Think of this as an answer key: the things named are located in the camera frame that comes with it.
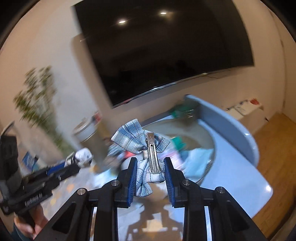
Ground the plaid hair bow clip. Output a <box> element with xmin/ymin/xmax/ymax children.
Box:
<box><xmin>111</xmin><ymin>119</ymin><xmax>165</xmax><ymax>197</ymax></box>

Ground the teal drawstring pouch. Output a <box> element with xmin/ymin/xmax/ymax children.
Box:
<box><xmin>171</xmin><ymin>136</ymin><xmax>187</xmax><ymax>152</ymax></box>

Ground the left hand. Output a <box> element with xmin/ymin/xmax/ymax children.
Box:
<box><xmin>14</xmin><ymin>205</ymin><xmax>48</xmax><ymax>240</ymax></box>

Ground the patterned table mat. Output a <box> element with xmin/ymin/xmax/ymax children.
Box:
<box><xmin>41</xmin><ymin>159</ymin><xmax>186</xmax><ymax>241</ymax></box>

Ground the glass flower vase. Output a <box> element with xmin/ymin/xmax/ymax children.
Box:
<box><xmin>14</xmin><ymin>66</ymin><xmax>74</xmax><ymax>156</ymax></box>

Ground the beige thermos bottle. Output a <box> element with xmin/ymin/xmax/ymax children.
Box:
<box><xmin>73</xmin><ymin>118</ymin><xmax>108</xmax><ymax>172</ymax></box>

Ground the blue table edge board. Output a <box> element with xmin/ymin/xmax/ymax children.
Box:
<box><xmin>184</xmin><ymin>94</ymin><xmax>260</xmax><ymax>167</ymax></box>

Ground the wall television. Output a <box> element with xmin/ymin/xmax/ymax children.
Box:
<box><xmin>73</xmin><ymin>1</ymin><xmax>254</xmax><ymax>107</ymax></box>

